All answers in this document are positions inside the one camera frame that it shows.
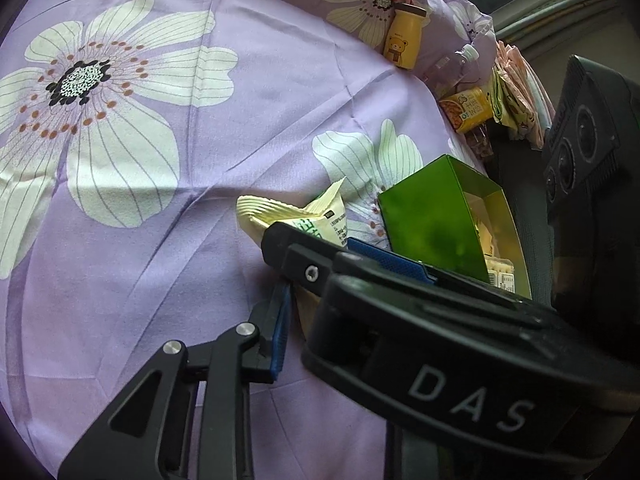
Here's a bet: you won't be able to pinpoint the pink folded bed sheets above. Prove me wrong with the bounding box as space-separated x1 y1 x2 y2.
495 40 556 151

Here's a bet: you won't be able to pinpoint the purple floral blanket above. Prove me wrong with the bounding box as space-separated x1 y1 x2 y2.
0 0 501 480

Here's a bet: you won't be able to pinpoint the yellow carton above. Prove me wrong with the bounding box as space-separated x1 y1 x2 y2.
439 85 493 133

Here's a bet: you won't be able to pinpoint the green cardboard box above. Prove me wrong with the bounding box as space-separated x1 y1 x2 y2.
377 155 532 301

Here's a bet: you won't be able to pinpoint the yellow bear print bottle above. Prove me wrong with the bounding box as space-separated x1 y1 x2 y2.
382 0 430 70

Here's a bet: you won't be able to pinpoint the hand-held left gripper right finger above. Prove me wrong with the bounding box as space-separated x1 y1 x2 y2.
387 425 443 480

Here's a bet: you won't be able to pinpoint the clear plastic nut container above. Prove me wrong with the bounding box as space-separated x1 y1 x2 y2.
465 127 496 161

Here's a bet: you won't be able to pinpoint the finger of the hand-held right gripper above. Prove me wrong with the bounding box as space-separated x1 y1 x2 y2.
346 237 441 286
260 221 361 298

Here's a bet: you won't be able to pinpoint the clear water bottle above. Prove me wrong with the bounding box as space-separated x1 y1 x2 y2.
425 44 483 98

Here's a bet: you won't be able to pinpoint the yellow patterned folded cloth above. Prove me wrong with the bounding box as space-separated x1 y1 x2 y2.
492 67 538 138

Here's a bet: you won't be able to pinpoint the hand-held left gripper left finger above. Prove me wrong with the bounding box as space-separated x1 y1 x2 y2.
57 281 293 480

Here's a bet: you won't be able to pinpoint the yellow green snack packet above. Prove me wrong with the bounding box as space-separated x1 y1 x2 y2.
236 176 351 252

